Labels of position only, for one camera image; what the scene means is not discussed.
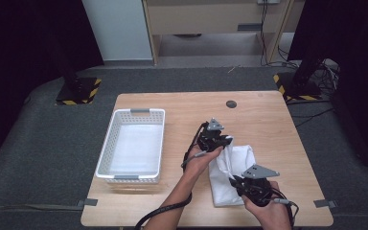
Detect black floor cable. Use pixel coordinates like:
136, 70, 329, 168
286, 99, 336, 127

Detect right hand-held gripper cable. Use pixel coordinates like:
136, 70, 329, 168
269, 188, 300, 230

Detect white panel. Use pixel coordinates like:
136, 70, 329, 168
80, 0, 154, 61

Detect person's right hand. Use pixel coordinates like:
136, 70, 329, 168
241, 181, 293, 230

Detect white printed T-shirt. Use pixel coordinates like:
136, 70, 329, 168
208, 137, 257, 208

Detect left hand-held gripper cable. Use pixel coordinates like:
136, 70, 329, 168
133, 123, 212, 230

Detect white plastic basket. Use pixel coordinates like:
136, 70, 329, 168
95, 108, 167, 185

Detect grey tape strip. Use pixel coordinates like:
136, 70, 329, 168
76, 198, 99, 211
313, 199, 337, 209

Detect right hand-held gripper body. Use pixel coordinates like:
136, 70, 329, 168
236, 164, 281, 207

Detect tangled cable bundle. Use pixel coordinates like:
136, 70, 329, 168
312, 58, 341, 97

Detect hand-held gripper cable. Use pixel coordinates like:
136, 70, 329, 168
133, 123, 212, 230
269, 188, 300, 230

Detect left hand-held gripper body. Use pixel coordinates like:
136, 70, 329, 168
196, 117, 226, 152

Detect dark curtain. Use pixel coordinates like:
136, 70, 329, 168
287, 0, 368, 173
0, 0, 104, 176

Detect light wooden desk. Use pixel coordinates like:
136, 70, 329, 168
142, 0, 305, 65

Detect black hanging cables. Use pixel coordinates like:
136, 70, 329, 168
259, 0, 299, 69

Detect black stand with striped base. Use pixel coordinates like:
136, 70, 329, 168
272, 57, 324, 102
55, 47, 103, 105

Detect person's left hand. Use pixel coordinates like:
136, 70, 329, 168
183, 145, 224, 180

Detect grey drawer handle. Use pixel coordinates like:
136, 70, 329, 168
237, 22, 263, 32

